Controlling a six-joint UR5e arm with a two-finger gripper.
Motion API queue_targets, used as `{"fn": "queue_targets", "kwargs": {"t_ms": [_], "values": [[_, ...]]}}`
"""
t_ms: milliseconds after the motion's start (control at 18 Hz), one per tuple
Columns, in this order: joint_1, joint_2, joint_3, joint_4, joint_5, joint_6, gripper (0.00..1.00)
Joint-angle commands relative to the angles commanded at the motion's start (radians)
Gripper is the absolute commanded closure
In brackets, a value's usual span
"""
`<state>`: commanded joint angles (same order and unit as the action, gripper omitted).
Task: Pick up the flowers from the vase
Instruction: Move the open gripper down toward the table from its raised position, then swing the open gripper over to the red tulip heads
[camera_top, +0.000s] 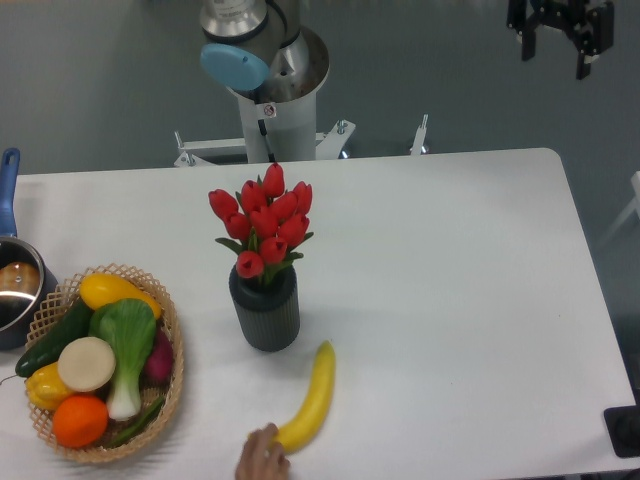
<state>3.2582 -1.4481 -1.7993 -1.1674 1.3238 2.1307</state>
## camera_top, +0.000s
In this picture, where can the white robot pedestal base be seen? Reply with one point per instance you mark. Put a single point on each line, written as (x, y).
(272, 131)

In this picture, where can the orange fruit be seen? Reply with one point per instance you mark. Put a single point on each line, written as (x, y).
(80, 420)

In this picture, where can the person's hand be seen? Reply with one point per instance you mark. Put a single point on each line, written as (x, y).
(262, 458)

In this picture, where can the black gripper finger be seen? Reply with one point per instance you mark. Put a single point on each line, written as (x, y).
(590, 45)
(524, 24)

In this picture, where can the dark grey ribbed vase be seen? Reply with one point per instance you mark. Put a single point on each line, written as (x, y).
(269, 318)

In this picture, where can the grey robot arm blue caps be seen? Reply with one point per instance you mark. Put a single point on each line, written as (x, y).
(262, 52)

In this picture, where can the beige round bun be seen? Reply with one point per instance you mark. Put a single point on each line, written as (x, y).
(86, 364)

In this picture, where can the woven wicker basket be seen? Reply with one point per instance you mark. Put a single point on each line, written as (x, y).
(52, 310)

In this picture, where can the yellow bell pepper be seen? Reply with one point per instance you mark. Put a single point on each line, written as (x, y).
(45, 388)

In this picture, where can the blue handled saucepan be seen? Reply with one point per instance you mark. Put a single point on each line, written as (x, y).
(25, 279)

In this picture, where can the green bok choy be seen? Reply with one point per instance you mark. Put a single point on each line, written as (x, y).
(128, 326)

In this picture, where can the white furniture leg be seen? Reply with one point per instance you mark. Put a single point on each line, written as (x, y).
(630, 210)

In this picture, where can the black device at table edge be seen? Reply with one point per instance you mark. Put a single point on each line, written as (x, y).
(623, 428)

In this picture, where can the green chili pepper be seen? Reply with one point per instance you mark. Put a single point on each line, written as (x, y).
(139, 425)

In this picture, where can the yellow banana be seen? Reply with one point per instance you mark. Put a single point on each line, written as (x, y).
(308, 421)

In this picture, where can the red tulip bouquet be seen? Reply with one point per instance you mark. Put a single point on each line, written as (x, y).
(265, 223)

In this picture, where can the green cucumber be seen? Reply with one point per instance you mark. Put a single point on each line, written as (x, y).
(47, 350)

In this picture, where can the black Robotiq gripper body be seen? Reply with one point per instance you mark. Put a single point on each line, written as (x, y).
(566, 16)

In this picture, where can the yellow squash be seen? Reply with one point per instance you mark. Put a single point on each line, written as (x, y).
(100, 289)

